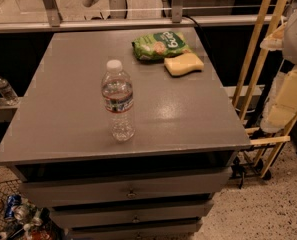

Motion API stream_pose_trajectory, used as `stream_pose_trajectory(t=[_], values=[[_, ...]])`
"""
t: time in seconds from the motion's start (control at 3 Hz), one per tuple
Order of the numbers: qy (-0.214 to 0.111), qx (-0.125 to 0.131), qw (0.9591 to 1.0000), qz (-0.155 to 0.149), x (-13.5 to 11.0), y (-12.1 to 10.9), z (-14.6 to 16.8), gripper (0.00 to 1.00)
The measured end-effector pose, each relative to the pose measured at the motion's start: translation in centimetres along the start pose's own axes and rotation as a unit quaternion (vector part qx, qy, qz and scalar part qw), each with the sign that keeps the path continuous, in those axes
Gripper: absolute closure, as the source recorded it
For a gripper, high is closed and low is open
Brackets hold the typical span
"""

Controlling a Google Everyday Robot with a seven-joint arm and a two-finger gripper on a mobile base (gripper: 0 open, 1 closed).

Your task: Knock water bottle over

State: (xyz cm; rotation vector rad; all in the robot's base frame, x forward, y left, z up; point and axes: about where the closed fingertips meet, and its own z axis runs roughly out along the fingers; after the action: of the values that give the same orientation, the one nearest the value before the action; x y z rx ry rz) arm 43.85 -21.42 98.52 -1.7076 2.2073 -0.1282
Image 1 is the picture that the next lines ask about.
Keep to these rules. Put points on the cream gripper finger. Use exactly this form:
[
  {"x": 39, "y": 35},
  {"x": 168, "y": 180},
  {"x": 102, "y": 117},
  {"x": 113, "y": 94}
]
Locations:
[
  {"x": 281, "y": 106},
  {"x": 274, "y": 41}
]

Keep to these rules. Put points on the clear plastic water bottle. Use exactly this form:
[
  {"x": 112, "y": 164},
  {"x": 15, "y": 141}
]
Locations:
[{"x": 117, "y": 93}]

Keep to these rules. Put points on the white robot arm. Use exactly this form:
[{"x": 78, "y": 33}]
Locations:
[{"x": 289, "y": 51}]

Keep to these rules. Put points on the small background water bottle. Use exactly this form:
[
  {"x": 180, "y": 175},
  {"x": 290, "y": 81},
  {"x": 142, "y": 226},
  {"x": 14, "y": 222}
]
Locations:
[{"x": 8, "y": 92}]

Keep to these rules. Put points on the wooden folding rack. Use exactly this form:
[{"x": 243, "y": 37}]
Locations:
[{"x": 279, "y": 141}]

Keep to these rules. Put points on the yellow sponge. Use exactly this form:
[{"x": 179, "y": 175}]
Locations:
[{"x": 183, "y": 64}]

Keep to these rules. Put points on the green snack bag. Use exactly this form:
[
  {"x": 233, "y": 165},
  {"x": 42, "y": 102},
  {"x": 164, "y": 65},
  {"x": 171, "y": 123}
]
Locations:
[{"x": 157, "y": 46}]

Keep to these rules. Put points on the grey drawer cabinet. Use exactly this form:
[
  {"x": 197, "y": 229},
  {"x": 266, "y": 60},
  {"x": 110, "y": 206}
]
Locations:
[{"x": 119, "y": 149}]

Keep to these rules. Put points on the silver soda can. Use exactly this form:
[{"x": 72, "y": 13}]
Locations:
[{"x": 22, "y": 213}]

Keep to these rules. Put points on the blue soda can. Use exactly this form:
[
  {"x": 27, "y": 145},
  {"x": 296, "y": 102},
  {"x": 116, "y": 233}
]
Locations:
[{"x": 12, "y": 202}]

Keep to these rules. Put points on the metal railing frame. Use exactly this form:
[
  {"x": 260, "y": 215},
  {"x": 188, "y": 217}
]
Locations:
[{"x": 78, "y": 15}]

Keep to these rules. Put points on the black wire basket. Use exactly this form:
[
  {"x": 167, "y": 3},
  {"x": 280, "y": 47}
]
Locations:
[{"x": 39, "y": 227}]

